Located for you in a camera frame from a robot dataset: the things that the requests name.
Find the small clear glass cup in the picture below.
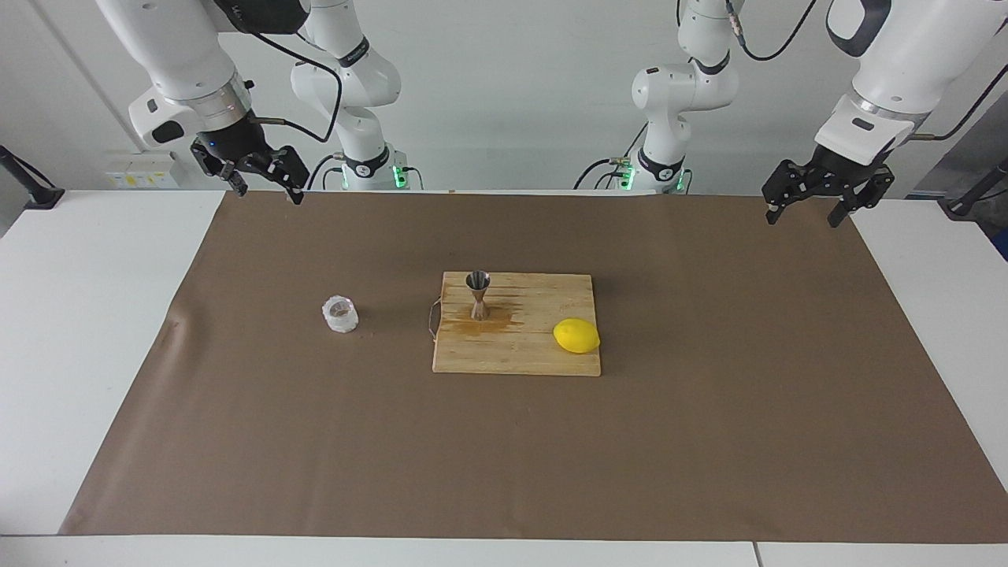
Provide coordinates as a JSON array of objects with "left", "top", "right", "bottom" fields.
[{"left": 321, "top": 295, "right": 360, "bottom": 334}]

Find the steel cocktail jigger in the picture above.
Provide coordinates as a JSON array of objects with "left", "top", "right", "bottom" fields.
[{"left": 465, "top": 270, "right": 492, "bottom": 321}]

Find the yellow lemon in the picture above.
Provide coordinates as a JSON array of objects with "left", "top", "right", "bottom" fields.
[{"left": 553, "top": 318, "right": 601, "bottom": 354}]

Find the wooden cutting board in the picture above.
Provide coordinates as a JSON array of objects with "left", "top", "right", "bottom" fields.
[{"left": 428, "top": 272, "right": 602, "bottom": 377}]

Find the brown paper table mat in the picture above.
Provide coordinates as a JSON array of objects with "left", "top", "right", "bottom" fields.
[{"left": 59, "top": 191, "right": 1008, "bottom": 544}]

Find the black right arm base cable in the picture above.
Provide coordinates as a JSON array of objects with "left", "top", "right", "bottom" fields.
[{"left": 307, "top": 154, "right": 347, "bottom": 190}]

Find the black arm base cable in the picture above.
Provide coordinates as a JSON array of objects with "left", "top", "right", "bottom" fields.
[
  {"left": 307, "top": 154, "right": 347, "bottom": 190},
  {"left": 573, "top": 126, "right": 650, "bottom": 190}
]

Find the white wall socket box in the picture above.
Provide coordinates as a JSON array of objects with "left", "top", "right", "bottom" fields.
[{"left": 106, "top": 152, "right": 183, "bottom": 190}]

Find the black camera stand clamp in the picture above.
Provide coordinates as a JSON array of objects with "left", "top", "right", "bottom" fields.
[
  {"left": 941, "top": 157, "right": 1008, "bottom": 221},
  {"left": 0, "top": 146, "right": 65, "bottom": 209}
]

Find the black left arm base cable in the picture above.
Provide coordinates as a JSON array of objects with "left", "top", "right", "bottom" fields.
[{"left": 573, "top": 126, "right": 650, "bottom": 190}]

